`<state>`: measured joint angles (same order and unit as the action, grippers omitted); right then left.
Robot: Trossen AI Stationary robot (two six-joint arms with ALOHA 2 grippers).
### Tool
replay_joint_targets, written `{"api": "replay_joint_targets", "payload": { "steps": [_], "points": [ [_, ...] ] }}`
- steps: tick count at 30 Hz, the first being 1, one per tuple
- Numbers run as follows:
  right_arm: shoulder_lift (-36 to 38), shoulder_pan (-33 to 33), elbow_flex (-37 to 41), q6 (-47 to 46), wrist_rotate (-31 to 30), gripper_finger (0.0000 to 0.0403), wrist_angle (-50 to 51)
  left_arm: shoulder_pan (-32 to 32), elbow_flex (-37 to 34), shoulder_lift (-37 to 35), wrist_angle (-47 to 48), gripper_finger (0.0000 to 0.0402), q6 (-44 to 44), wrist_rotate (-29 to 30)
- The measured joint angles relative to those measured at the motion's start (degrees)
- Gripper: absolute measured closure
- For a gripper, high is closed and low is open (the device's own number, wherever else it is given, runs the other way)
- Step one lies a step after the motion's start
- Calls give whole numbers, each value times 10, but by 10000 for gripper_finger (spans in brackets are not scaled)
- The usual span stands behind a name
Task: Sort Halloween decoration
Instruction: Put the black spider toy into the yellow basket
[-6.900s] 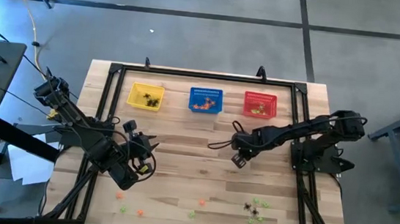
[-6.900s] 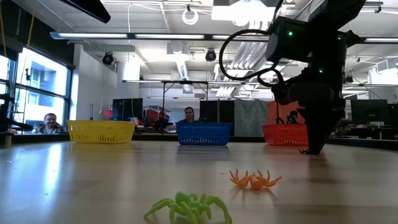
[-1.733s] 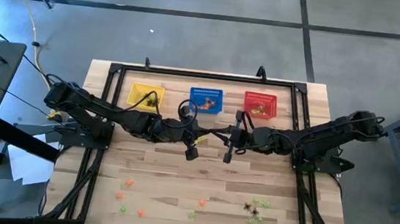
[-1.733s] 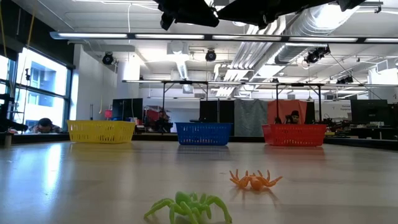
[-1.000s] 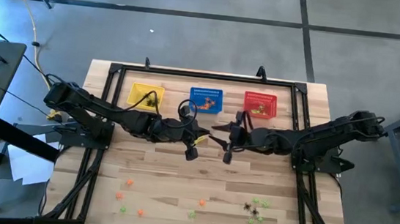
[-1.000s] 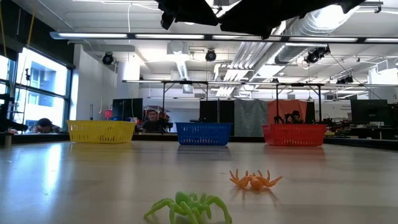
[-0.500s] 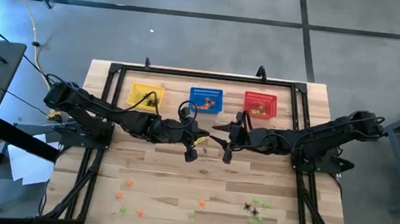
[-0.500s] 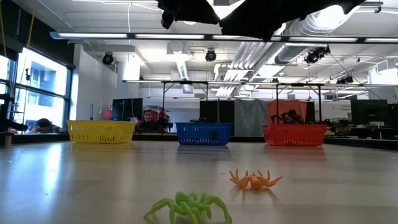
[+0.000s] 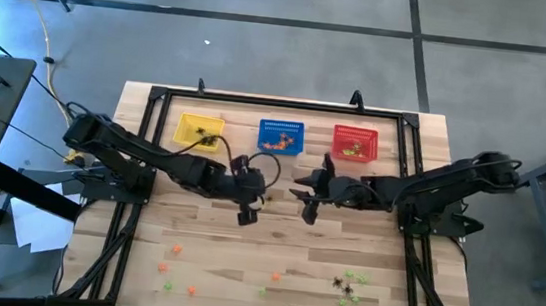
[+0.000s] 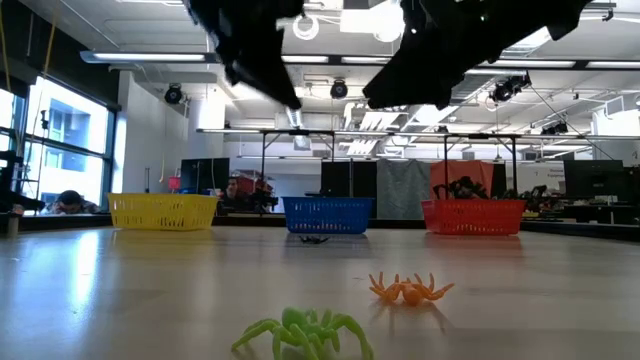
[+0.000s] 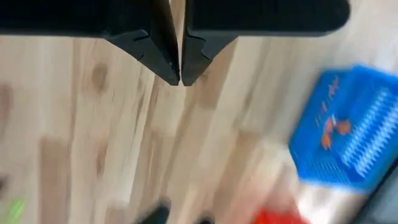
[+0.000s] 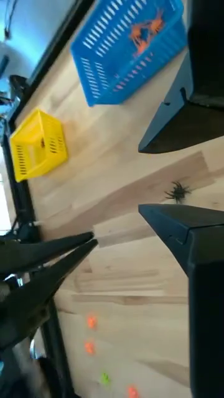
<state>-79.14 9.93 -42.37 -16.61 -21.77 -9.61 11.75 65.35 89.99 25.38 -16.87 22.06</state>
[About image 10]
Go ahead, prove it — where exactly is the overhead LED light bar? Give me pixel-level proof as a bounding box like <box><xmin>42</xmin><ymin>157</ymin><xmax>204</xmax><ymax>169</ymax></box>
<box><xmin>79</xmin><ymin>49</ymin><xmax>640</xmax><ymax>70</ymax></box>

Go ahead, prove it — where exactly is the blue plastic mesh basket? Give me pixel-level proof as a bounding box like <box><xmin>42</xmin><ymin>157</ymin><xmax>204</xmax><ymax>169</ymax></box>
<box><xmin>282</xmin><ymin>196</ymin><xmax>375</xmax><ymax>236</ymax></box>

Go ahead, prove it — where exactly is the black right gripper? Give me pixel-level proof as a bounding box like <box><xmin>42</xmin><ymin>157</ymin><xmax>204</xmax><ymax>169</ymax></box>
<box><xmin>363</xmin><ymin>0</ymin><xmax>556</xmax><ymax>110</ymax></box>

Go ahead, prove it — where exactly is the yellow hanging cable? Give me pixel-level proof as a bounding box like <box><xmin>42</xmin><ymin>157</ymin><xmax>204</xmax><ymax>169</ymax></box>
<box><xmin>42</xmin><ymin>14</ymin><xmax>56</xmax><ymax>76</ymax></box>

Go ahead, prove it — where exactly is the black computer monitor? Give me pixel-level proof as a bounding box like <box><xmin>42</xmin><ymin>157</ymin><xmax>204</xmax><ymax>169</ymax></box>
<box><xmin>180</xmin><ymin>157</ymin><xmax>231</xmax><ymax>195</ymax></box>
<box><xmin>563</xmin><ymin>159</ymin><xmax>626</xmax><ymax>201</ymax></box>

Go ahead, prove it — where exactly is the yellow plastic mesh basket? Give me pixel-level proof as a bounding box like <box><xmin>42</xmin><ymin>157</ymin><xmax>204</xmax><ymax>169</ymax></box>
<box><xmin>107</xmin><ymin>192</ymin><xmax>220</xmax><ymax>232</ymax></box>

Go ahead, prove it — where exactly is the black spotlight cluster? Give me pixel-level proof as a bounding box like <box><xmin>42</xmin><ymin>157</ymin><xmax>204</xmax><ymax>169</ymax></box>
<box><xmin>489</xmin><ymin>73</ymin><xmax>532</xmax><ymax>104</ymax></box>
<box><xmin>539</xmin><ymin>121</ymin><xmax>570</xmax><ymax>136</ymax></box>

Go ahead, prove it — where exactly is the grey hanging cloth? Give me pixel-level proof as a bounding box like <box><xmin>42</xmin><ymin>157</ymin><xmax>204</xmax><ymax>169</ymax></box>
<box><xmin>376</xmin><ymin>158</ymin><xmax>432</xmax><ymax>220</ymax></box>

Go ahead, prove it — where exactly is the white coiled cable ring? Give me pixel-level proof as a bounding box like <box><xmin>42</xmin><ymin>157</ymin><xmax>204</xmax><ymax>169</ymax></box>
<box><xmin>292</xmin><ymin>12</ymin><xmax>321</xmax><ymax>42</ymax></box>

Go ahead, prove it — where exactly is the black background rig frame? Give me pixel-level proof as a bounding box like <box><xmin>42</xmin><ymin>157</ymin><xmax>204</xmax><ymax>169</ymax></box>
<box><xmin>258</xmin><ymin>128</ymin><xmax>337</xmax><ymax>211</ymax></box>
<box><xmin>442</xmin><ymin>131</ymin><xmax>521</xmax><ymax>194</ymax></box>

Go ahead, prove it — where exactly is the large office window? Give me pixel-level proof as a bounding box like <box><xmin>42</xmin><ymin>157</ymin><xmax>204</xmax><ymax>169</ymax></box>
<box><xmin>0</xmin><ymin>74</ymin><xmax>119</xmax><ymax>214</ymax></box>

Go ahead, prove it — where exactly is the black partition panel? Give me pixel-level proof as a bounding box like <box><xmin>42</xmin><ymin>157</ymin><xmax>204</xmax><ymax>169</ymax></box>
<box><xmin>320</xmin><ymin>159</ymin><xmax>379</xmax><ymax>200</ymax></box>

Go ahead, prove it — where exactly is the orange plastic spider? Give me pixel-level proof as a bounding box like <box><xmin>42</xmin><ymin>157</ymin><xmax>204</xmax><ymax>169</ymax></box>
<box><xmin>368</xmin><ymin>271</ymin><xmax>456</xmax><ymax>308</ymax></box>

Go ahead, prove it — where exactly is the red plastic mesh basket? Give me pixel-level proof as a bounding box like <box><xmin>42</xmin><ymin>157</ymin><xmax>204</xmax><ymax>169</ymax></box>
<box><xmin>420</xmin><ymin>198</ymin><xmax>527</xmax><ymax>237</ymax></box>

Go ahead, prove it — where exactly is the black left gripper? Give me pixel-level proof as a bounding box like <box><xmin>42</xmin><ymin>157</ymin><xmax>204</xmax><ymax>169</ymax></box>
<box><xmin>185</xmin><ymin>0</ymin><xmax>305</xmax><ymax>111</ymax></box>

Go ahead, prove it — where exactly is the green plastic spider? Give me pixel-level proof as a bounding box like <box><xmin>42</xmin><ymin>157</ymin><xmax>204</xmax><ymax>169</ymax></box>
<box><xmin>230</xmin><ymin>308</ymin><xmax>375</xmax><ymax>360</ymax></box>

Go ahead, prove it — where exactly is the person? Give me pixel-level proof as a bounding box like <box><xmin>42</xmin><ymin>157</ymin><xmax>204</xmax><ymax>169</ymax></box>
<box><xmin>42</xmin><ymin>189</ymin><xmax>104</xmax><ymax>215</ymax></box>
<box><xmin>219</xmin><ymin>176</ymin><xmax>251</xmax><ymax>214</ymax></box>

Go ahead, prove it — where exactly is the orange hanging cloth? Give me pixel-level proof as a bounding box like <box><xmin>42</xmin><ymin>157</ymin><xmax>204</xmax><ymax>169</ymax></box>
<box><xmin>428</xmin><ymin>159</ymin><xmax>495</xmax><ymax>201</ymax></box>

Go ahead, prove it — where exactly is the black equipment stand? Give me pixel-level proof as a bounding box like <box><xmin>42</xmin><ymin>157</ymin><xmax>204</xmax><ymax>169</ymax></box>
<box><xmin>0</xmin><ymin>149</ymin><xmax>46</xmax><ymax>239</ymax></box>

